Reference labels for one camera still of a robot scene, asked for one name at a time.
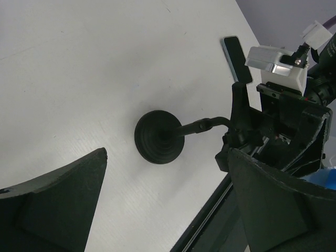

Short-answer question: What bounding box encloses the black phone stand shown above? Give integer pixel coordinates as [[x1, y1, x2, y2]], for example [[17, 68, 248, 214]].
[[134, 82, 263, 173]]

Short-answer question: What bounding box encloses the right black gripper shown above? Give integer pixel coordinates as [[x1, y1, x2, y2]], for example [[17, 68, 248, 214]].
[[250, 82, 331, 176]]

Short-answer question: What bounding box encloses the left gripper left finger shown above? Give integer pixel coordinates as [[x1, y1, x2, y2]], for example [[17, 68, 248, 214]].
[[1, 148, 108, 251]]

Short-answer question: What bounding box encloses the blue plastic bin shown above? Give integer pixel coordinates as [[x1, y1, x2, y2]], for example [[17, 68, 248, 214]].
[[302, 167, 336, 191]]

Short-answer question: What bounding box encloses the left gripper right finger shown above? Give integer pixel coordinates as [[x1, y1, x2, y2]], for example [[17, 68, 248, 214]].
[[228, 149, 335, 251]]

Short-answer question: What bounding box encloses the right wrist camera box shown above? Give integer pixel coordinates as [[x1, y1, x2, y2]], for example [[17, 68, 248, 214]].
[[245, 46, 308, 94]]

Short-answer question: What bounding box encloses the black clear case smartphone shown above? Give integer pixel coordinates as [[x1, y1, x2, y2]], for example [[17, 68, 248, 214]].
[[220, 36, 253, 84]]

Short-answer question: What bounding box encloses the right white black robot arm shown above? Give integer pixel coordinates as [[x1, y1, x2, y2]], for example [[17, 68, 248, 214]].
[[246, 38, 335, 177]]

